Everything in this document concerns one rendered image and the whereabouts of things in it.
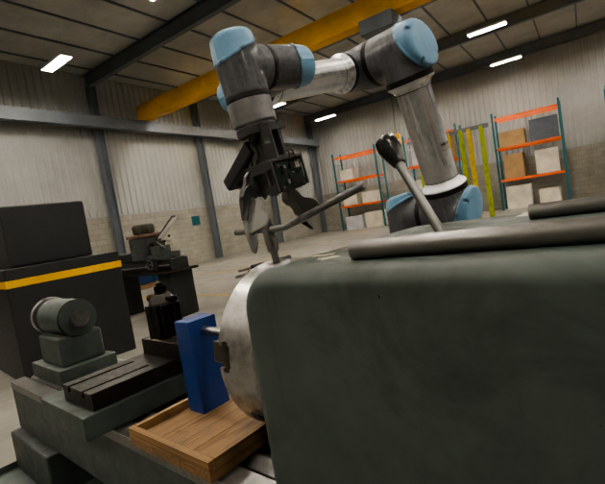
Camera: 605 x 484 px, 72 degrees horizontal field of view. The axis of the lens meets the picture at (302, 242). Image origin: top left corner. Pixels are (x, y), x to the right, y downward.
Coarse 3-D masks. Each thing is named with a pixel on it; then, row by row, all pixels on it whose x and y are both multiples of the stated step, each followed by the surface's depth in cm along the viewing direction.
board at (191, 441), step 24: (168, 408) 101; (216, 408) 101; (144, 432) 90; (168, 432) 93; (192, 432) 91; (216, 432) 89; (240, 432) 88; (264, 432) 85; (168, 456) 84; (192, 456) 78; (216, 456) 76; (240, 456) 80
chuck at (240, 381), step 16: (256, 272) 76; (240, 288) 74; (240, 304) 71; (224, 320) 72; (240, 320) 69; (224, 336) 71; (240, 336) 68; (240, 352) 68; (224, 368) 71; (240, 368) 68; (240, 384) 69; (256, 384) 66; (240, 400) 71; (256, 400) 68
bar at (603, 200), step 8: (568, 200) 58; (576, 200) 57; (584, 200) 57; (592, 200) 56; (600, 200) 55; (528, 208) 60; (536, 208) 60; (544, 208) 59; (552, 208) 59; (560, 208) 58; (568, 208) 58; (576, 208) 57; (584, 208) 56; (592, 208) 56; (600, 208) 55; (536, 216) 60; (544, 216) 60; (552, 216) 59
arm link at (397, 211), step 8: (408, 192) 116; (392, 200) 118; (400, 200) 116; (408, 200) 116; (392, 208) 118; (400, 208) 116; (408, 208) 115; (416, 208) 113; (392, 216) 119; (400, 216) 117; (408, 216) 115; (416, 216) 113; (392, 224) 120; (400, 224) 117; (408, 224) 116; (416, 224) 114; (392, 232) 120
